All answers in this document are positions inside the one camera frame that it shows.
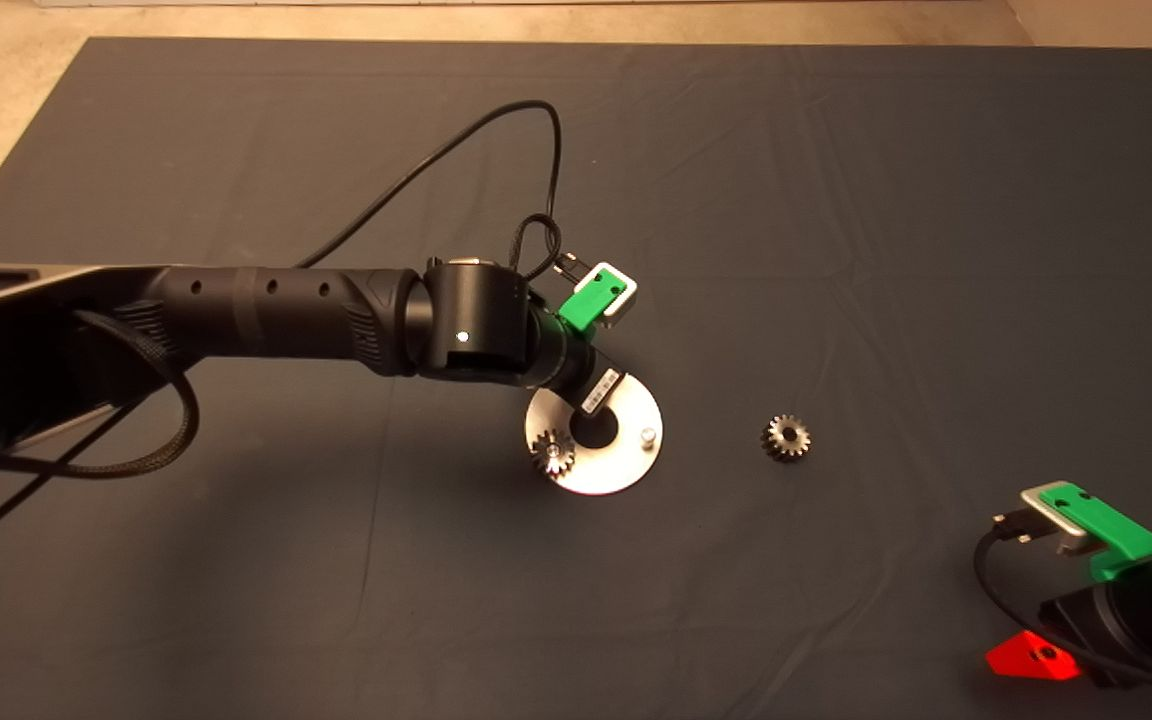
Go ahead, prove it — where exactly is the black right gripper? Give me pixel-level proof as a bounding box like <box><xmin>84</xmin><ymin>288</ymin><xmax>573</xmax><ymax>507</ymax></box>
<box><xmin>984</xmin><ymin>545</ymin><xmax>1152</xmax><ymax>689</ymax></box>

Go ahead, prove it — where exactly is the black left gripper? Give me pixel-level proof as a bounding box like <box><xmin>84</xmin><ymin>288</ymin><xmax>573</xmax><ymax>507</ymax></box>
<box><xmin>531</xmin><ymin>305</ymin><xmax>627</xmax><ymax>419</ymax></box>

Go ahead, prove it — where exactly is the small steel planetary gear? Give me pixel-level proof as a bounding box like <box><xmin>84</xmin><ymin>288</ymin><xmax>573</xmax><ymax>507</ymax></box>
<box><xmin>530</xmin><ymin>430</ymin><xmax>577</xmax><ymax>479</ymax></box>
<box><xmin>762</xmin><ymin>414</ymin><xmax>813</xmax><ymax>463</ymax></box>

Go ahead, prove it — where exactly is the round metal carrier plate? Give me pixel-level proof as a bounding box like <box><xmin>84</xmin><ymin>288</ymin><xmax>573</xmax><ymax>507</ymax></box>
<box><xmin>525</xmin><ymin>385</ymin><xmax>665</xmax><ymax>496</ymax></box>

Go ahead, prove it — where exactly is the dark grey table cloth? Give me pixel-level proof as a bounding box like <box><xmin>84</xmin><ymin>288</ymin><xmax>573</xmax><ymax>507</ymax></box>
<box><xmin>0</xmin><ymin>35</ymin><xmax>1152</xmax><ymax>720</ymax></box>

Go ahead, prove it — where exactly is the left wrist camera green mount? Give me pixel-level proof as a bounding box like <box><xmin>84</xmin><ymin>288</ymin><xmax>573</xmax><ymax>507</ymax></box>
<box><xmin>556</xmin><ymin>262</ymin><xmax>639</xmax><ymax>331</ymax></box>

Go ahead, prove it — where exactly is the wrist camera green mount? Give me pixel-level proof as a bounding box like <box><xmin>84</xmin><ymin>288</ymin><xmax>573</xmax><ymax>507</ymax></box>
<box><xmin>994</xmin><ymin>482</ymin><xmax>1152</xmax><ymax>581</ymax></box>
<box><xmin>556</xmin><ymin>262</ymin><xmax>639</xmax><ymax>331</ymax></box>

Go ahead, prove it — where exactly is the black right camera cable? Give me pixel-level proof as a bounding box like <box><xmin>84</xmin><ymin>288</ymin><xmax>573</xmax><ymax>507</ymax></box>
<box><xmin>974</xmin><ymin>510</ymin><xmax>1152</xmax><ymax>699</ymax></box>

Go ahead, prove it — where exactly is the black camera cable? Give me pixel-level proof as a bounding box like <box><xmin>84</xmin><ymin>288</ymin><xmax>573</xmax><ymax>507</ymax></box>
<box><xmin>974</xmin><ymin>510</ymin><xmax>1152</xmax><ymax>699</ymax></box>
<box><xmin>296</xmin><ymin>100</ymin><xmax>587</xmax><ymax>286</ymax></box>

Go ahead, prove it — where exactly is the right wrist camera green mount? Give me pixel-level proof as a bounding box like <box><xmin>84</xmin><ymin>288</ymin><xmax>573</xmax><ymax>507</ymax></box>
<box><xmin>994</xmin><ymin>482</ymin><xmax>1152</xmax><ymax>581</ymax></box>

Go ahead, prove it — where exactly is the black left camera cable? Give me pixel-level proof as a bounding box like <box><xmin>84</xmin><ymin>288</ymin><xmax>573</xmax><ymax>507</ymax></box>
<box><xmin>296</xmin><ymin>100</ymin><xmax>587</xmax><ymax>286</ymax></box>

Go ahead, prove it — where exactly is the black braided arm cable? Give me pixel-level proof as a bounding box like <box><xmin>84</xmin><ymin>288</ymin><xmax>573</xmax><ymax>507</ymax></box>
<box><xmin>0</xmin><ymin>310</ymin><xmax>200</xmax><ymax>479</ymax></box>

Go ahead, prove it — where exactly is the thin black cable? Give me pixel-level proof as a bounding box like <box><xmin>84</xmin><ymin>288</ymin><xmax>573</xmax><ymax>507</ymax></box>
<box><xmin>0</xmin><ymin>400</ymin><xmax>147</xmax><ymax>571</ymax></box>

